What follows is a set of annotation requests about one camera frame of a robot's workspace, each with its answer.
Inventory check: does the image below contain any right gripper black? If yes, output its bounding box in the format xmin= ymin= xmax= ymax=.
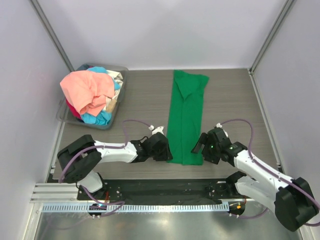
xmin=191 ymin=132 xmax=221 ymax=165

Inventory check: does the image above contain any green t shirt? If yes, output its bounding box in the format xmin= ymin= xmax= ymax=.
xmin=166 ymin=70 xmax=210 ymax=166

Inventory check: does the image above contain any grey plastic bin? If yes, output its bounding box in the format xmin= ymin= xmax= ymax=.
xmin=56 ymin=64 xmax=130 ymax=130

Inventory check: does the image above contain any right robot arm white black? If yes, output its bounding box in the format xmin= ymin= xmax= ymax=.
xmin=191 ymin=123 xmax=320 ymax=232

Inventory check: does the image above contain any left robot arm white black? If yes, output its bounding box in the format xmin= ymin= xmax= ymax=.
xmin=57 ymin=125 xmax=173 ymax=200

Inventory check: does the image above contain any beige t shirt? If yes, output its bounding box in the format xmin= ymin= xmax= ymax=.
xmin=103 ymin=98 xmax=117 ymax=113

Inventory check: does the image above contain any white t shirt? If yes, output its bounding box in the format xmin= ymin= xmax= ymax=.
xmin=107 ymin=70 xmax=124 ymax=100

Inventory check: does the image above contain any red t shirt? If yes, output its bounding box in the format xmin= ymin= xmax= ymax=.
xmin=65 ymin=99 xmax=82 ymax=120

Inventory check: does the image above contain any pink t shirt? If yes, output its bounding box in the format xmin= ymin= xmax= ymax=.
xmin=60 ymin=70 xmax=115 ymax=117

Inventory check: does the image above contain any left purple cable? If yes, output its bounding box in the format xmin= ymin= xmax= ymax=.
xmin=58 ymin=119 xmax=156 ymax=216

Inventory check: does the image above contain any purple cable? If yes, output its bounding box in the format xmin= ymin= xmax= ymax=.
xmin=58 ymin=119 xmax=156 ymax=216
xmin=219 ymin=118 xmax=320 ymax=226

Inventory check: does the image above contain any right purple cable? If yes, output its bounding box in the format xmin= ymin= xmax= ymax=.
xmin=219 ymin=118 xmax=320 ymax=226

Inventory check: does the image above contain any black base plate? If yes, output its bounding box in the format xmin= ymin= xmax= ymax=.
xmin=91 ymin=178 xmax=244 ymax=202

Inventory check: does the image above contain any white slotted cable duct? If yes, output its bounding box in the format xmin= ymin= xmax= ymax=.
xmin=42 ymin=202 xmax=229 ymax=213

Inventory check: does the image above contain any aluminium frame rail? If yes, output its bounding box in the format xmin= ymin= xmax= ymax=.
xmin=30 ymin=183 xmax=78 ymax=203

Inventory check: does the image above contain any right aluminium corner post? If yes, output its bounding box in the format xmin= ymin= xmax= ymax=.
xmin=248 ymin=0 xmax=296 ymax=75

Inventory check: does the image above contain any aluminium corner post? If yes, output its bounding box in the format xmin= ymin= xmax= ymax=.
xmin=29 ymin=0 xmax=75 ymax=72
xmin=248 ymin=0 xmax=296 ymax=75

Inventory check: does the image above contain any left aluminium corner post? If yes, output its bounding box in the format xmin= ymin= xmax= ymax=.
xmin=29 ymin=0 xmax=75 ymax=72

